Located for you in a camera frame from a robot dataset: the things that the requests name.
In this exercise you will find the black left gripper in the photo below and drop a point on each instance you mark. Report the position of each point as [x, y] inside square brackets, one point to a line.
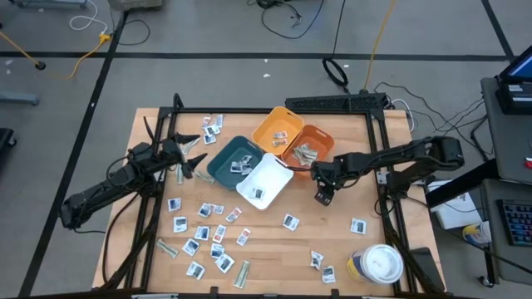
[170, 153]

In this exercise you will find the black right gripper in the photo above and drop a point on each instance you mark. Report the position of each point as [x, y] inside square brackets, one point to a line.
[330, 174]

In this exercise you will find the green striped bandage strip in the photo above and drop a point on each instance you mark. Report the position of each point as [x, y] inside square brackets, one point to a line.
[205, 177]
[190, 146]
[242, 274]
[302, 160]
[311, 160]
[310, 151]
[180, 174]
[167, 248]
[299, 149]

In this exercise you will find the teal plastic bin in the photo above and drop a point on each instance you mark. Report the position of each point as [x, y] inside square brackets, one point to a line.
[222, 166]

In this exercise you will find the white plastic bin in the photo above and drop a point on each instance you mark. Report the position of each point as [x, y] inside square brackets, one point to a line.
[270, 178]

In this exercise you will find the wipes canister white lid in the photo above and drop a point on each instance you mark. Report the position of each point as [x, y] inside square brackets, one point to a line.
[380, 265]

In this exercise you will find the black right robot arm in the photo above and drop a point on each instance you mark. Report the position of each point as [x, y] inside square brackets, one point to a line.
[395, 155]

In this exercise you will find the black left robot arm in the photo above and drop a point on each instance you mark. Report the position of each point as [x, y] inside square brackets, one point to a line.
[104, 187]

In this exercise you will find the orange plastic bin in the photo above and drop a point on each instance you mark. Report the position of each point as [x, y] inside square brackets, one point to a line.
[322, 143]

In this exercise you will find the yellow plastic bin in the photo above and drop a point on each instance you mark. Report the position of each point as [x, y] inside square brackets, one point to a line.
[270, 124]

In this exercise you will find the black flat pad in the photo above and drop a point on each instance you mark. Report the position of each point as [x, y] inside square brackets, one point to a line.
[428, 266]

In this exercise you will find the white box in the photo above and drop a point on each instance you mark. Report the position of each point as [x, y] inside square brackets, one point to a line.
[453, 212]

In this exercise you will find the black desk bar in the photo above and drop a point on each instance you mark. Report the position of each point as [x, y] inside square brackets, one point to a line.
[461, 184]

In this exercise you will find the grey box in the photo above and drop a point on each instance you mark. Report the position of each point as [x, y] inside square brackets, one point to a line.
[135, 4]

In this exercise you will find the small wipes canister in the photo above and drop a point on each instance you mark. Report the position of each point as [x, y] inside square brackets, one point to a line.
[478, 233]

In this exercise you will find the black floor puck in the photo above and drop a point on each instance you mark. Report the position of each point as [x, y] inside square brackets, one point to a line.
[40, 65]

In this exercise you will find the grey foot bar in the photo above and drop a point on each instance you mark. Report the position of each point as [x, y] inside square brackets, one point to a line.
[18, 98]

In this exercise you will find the black chair base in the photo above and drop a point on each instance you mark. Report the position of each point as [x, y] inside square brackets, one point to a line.
[5, 141]

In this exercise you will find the black keyboard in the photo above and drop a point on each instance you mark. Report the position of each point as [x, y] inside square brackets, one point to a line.
[517, 222]

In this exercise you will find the grey desk with keyboard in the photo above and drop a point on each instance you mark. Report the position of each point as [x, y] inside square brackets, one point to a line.
[515, 261]

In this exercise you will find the grey long bar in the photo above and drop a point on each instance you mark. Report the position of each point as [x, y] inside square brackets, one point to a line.
[50, 3]

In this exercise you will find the black laptop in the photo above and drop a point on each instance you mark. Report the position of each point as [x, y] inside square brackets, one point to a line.
[515, 99]

